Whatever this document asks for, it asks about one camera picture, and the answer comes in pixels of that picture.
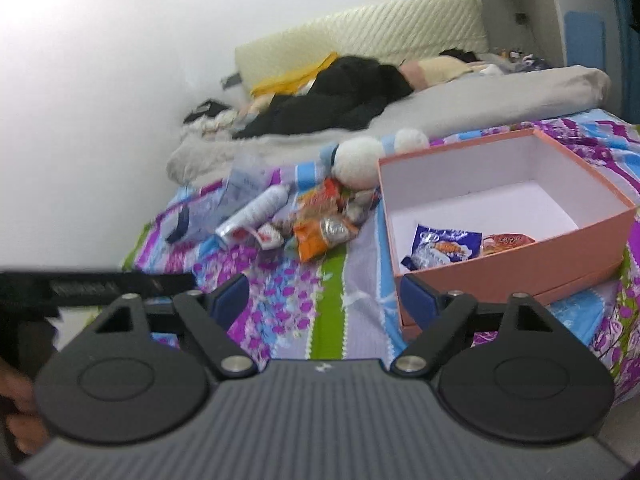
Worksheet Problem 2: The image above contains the red snack packet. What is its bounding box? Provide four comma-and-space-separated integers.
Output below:
481, 232, 537, 256

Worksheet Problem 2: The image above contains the black clothing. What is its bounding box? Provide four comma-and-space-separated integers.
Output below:
232, 55, 416, 140

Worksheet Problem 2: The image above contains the beige pillow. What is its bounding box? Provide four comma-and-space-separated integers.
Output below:
400, 56, 490, 89

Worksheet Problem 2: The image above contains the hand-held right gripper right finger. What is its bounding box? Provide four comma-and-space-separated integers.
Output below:
390, 274, 558, 378

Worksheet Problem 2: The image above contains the clear plastic bag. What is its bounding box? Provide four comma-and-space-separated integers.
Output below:
165, 157, 271, 245

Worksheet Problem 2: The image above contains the blue snack packet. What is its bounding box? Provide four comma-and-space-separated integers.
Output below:
401, 222, 483, 272

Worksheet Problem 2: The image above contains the pile of mixed snacks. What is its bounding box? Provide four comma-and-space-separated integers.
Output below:
247, 177, 382, 263

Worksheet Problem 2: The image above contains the small heap of clothes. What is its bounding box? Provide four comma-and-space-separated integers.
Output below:
181, 99, 251, 137

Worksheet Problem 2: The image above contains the person's left hand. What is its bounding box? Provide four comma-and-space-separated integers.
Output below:
0, 357, 49, 456

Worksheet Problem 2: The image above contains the yellow cloth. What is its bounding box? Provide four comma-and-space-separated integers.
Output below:
250, 51, 341, 97

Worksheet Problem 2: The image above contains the grey blanket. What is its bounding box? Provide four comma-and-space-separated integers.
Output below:
166, 66, 612, 188

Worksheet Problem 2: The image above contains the white plush toy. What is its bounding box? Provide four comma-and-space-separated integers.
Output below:
320, 128, 430, 190

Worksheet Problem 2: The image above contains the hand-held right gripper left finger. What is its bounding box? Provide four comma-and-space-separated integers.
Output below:
92, 274, 258, 381

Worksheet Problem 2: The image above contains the pink cardboard box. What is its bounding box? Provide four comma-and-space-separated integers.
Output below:
377, 128, 637, 341

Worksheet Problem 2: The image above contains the white cabinet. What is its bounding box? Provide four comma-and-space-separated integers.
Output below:
472, 0, 626, 68

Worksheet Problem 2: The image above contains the cream quilted headboard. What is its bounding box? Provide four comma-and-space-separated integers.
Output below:
235, 0, 490, 96

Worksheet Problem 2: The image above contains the white spray can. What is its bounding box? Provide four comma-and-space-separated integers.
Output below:
215, 184, 292, 248

